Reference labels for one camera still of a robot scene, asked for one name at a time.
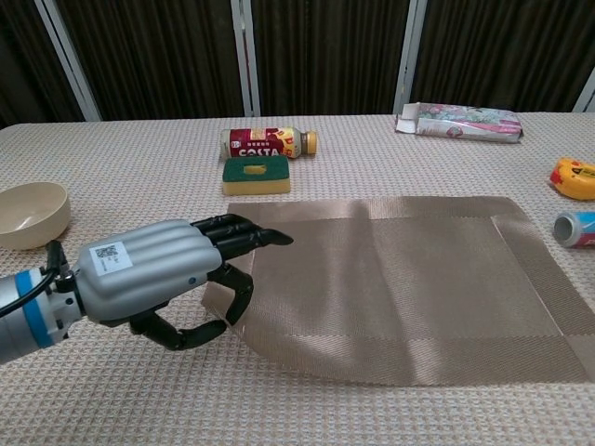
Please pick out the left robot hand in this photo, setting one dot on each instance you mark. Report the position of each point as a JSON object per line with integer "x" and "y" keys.
{"x": 149, "y": 269}

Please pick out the beige bowl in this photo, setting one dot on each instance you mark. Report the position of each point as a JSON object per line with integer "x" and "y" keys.
{"x": 32, "y": 218}

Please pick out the brown woven placemat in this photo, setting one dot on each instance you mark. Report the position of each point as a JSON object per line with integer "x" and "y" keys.
{"x": 409, "y": 288}

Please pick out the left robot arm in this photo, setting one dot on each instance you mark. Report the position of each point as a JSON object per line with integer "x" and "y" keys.
{"x": 28, "y": 320}

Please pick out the beige woven tablecloth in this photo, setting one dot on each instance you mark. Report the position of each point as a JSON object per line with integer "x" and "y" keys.
{"x": 139, "y": 162}

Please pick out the green yellow sponge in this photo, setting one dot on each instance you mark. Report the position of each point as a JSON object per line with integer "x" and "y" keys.
{"x": 258, "y": 183}

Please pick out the Costa coffee bottle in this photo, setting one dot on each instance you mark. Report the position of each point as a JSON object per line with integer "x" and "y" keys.
{"x": 260, "y": 141}

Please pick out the dark pleated screen panel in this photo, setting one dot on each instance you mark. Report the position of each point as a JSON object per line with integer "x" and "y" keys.
{"x": 162, "y": 60}
{"x": 28, "y": 60}
{"x": 502, "y": 56}
{"x": 325, "y": 60}

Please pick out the floral printed carton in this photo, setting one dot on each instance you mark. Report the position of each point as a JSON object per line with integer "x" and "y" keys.
{"x": 469, "y": 123}

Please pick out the blue white wrap roll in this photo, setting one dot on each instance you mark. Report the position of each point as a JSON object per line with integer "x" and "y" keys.
{"x": 578, "y": 230}

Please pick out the yellow tape measure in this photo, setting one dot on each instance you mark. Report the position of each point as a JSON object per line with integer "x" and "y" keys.
{"x": 576, "y": 179}

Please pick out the aluminium screen post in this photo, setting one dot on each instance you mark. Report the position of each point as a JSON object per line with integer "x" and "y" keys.
{"x": 70, "y": 60}
{"x": 586, "y": 95}
{"x": 246, "y": 60}
{"x": 409, "y": 60}

